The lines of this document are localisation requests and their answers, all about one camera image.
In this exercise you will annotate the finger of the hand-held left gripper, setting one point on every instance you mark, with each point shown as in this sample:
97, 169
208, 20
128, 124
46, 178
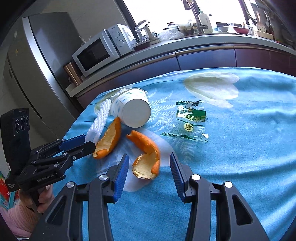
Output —
72, 142
83, 149

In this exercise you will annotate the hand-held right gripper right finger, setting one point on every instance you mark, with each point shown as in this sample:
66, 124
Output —
177, 178

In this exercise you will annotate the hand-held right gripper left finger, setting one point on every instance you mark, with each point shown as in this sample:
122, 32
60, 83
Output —
121, 178

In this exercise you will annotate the orange peel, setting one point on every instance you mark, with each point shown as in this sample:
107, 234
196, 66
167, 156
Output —
108, 139
150, 153

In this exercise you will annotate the white foam fruit net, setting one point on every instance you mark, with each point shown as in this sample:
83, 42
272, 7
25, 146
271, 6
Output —
99, 120

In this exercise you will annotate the white blue-dotted paper cup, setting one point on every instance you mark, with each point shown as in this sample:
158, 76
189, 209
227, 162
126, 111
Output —
135, 113

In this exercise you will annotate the person's left hand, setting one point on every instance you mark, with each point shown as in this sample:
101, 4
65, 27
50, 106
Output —
46, 199

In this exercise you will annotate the colourful printed carton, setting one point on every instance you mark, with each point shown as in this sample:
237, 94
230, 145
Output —
8, 192

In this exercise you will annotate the blue floral tablecloth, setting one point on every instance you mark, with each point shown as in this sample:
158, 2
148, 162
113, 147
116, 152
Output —
231, 150

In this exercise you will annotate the green clear candy wrapper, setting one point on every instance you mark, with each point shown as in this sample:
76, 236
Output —
190, 115

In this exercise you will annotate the copper tumbler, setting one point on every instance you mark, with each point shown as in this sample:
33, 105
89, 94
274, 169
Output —
72, 73

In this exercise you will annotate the grey refrigerator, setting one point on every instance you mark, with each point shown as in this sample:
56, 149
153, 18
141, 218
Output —
46, 58

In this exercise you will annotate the white microwave oven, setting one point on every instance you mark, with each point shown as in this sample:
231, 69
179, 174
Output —
92, 53

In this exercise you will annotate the dark red bowl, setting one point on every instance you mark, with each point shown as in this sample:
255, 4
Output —
141, 45

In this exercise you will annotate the brown base cabinets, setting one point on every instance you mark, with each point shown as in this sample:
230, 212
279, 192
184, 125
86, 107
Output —
208, 59

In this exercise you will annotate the glass electric kettle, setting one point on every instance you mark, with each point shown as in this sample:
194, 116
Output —
145, 33

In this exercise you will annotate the white kitchen countertop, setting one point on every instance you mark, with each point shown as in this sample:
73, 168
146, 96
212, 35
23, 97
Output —
185, 44

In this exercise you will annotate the clear plastic bag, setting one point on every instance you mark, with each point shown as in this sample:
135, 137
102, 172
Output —
170, 34

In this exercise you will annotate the small white bowl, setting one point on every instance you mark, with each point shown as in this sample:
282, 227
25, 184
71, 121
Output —
222, 27

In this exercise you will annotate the white soap bottle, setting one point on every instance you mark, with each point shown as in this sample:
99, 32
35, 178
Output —
205, 23

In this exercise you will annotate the kitchen window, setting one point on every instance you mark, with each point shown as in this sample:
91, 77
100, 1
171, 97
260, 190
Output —
161, 11

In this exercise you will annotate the metal kitchen faucet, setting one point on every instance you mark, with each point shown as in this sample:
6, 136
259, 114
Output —
196, 18

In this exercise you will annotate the cream utensil container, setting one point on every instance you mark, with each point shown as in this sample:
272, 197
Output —
263, 34

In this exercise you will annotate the white slotted spatula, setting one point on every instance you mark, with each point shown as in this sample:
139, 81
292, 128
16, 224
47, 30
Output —
260, 23

